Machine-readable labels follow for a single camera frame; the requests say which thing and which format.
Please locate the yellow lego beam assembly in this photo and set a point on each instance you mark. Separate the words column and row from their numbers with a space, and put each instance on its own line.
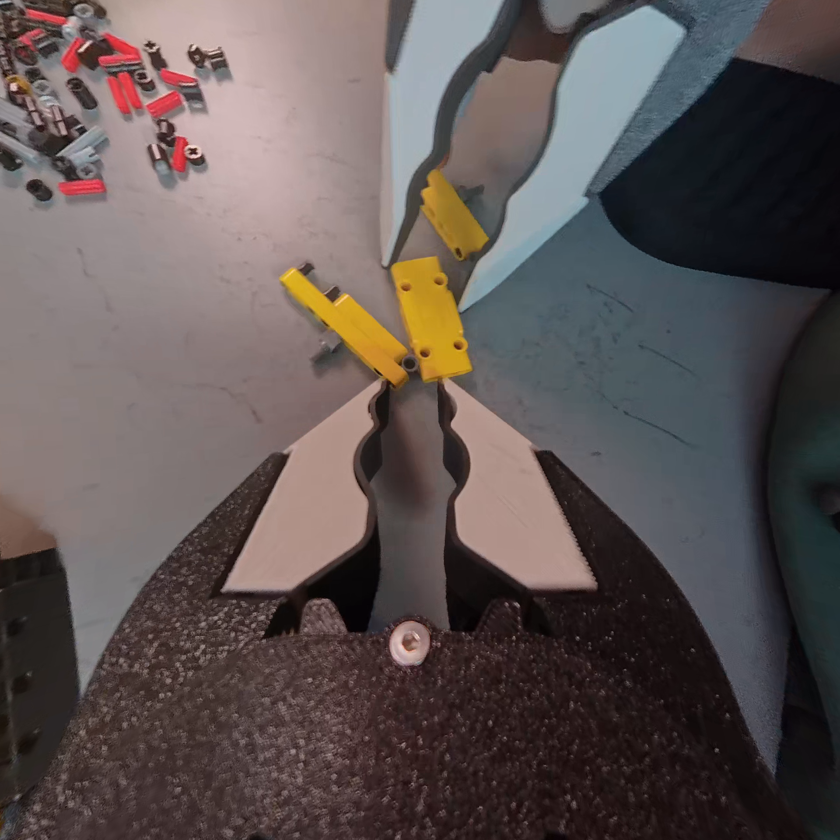
column 354, row 328
column 449, row 210

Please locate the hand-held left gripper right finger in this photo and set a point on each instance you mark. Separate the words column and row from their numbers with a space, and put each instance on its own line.
column 518, row 518

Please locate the person's green hoodie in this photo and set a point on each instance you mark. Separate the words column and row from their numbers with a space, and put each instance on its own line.
column 807, row 590

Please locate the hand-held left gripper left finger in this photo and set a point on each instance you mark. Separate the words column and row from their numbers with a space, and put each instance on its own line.
column 302, row 525

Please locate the black padded wrist rest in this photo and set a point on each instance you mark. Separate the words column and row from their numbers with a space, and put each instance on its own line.
column 722, row 184

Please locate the yellow lego panel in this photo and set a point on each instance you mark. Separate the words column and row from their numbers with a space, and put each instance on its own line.
column 430, row 321

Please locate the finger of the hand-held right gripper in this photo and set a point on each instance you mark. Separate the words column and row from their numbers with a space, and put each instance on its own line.
column 420, row 98
column 590, row 118

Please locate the pile of small lego parts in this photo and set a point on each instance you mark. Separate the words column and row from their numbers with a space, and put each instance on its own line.
column 124, row 92

